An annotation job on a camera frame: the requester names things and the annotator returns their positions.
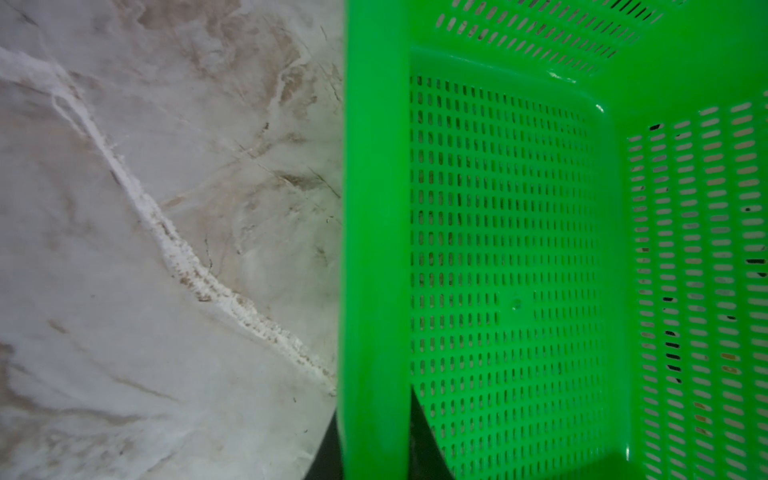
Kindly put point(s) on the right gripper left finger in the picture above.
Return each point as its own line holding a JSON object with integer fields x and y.
{"x": 327, "y": 463}

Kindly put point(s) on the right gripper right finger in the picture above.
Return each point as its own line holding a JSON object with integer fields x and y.
{"x": 425, "y": 459}

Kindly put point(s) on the green plastic basket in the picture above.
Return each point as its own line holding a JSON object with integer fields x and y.
{"x": 555, "y": 232}

